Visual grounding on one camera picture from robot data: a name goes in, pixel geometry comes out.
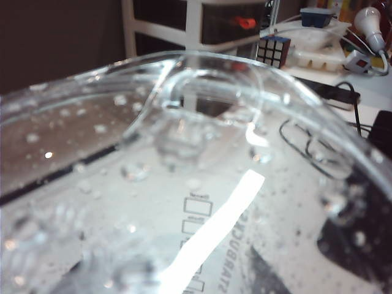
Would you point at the black flat device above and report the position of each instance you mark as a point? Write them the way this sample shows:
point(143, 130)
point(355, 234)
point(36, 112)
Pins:
point(324, 90)

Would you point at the black computer mouse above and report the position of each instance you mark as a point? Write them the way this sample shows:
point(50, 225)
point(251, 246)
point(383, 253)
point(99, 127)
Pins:
point(382, 134)

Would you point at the black Rubik's cube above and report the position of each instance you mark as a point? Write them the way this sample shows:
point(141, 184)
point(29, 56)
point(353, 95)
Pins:
point(272, 52)

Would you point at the yellow printed box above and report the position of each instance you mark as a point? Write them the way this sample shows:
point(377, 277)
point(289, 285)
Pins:
point(344, 9)

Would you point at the clear plastic lidded cup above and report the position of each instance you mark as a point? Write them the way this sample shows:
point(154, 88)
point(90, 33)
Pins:
point(196, 183)

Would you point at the white drawer organizer frame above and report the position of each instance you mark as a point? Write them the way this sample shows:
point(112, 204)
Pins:
point(193, 18)

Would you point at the white light bulb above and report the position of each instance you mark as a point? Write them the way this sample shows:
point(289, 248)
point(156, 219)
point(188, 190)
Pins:
point(369, 21)

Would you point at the white ice cube tray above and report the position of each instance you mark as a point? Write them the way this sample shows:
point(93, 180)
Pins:
point(318, 59)

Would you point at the white switch with red button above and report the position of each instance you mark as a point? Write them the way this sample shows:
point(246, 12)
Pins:
point(358, 62)

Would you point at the blue plastic box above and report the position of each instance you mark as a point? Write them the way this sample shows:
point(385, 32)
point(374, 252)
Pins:
point(317, 17)

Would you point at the brown fabric desk divider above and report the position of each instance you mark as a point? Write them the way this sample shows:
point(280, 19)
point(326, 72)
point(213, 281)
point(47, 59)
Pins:
point(61, 36)

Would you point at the translucent plastic container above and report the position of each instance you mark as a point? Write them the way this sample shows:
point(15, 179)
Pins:
point(312, 38)

